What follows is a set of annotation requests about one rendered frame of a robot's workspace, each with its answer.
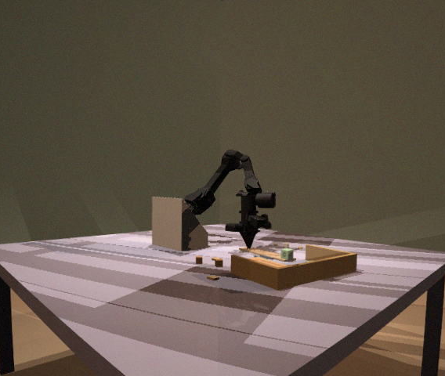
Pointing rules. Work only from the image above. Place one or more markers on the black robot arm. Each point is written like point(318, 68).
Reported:
point(204, 196)

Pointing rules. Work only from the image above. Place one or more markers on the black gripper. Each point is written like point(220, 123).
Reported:
point(247, 232)

